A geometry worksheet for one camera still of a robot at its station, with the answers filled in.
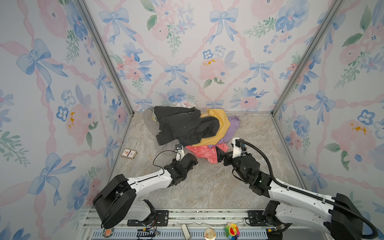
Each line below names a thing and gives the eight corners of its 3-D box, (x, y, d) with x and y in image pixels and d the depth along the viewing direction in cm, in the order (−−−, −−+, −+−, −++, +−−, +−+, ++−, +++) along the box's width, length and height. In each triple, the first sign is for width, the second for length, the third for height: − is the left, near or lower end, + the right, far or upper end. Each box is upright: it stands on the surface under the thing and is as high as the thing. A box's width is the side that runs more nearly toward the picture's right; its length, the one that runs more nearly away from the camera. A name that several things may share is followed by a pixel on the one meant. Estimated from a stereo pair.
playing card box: (120, 156, 98) (119, 155, 96) (125, 149, 101) (124, 147, 100) (133, 160, 96) (132, 158, 95) (138, 152, 100) (137, 150, 98)
